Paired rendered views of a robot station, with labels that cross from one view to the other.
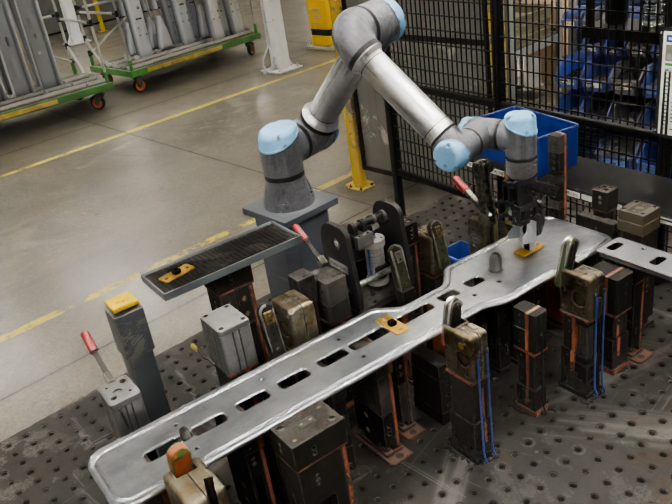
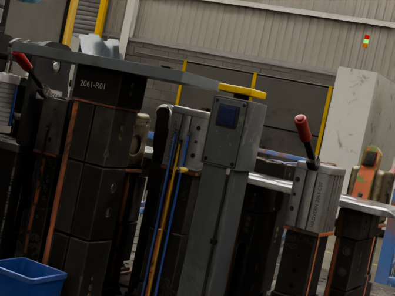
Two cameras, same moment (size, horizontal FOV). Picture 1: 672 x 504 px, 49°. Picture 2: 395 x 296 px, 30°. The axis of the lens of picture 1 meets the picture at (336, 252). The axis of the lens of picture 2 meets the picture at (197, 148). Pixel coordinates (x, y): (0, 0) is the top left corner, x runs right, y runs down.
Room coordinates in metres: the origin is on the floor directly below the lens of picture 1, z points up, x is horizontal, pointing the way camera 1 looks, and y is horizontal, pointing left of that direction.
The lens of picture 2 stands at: (2.09, 1.51, 1.11)
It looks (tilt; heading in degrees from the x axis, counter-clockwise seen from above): 3 degrees down; 240
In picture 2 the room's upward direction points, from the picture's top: 12 degrees clockwise
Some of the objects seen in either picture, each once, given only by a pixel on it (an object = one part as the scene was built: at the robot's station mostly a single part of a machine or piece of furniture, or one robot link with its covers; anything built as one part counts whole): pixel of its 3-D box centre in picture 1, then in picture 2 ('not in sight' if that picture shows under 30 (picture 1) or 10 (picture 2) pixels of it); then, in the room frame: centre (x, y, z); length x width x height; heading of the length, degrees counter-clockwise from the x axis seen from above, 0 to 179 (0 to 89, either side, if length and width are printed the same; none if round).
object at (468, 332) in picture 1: (468, 391); not in sight; (1.32, -0.25, 0.87); 0.12 x 0.09 x 0.35; 32
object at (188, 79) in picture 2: (222, 257); (114, 66); (1.60, 0.27, 1.16); 0.37 x 0.14 x 0.02; 122
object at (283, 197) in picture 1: (286, 186); not in sight; (2.01, 0.11, 1.15); 0.15 x 0.15 x 0.10
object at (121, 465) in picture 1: (388, 331); (112, 141); (1.42, -0.09, 1.00); 1.38 x 0.22 x 0.02; 122
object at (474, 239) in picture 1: (485, 272); not in sight; (1.82, -0.41, 0.88); 0.07 x 0.06 x 0.35; 32
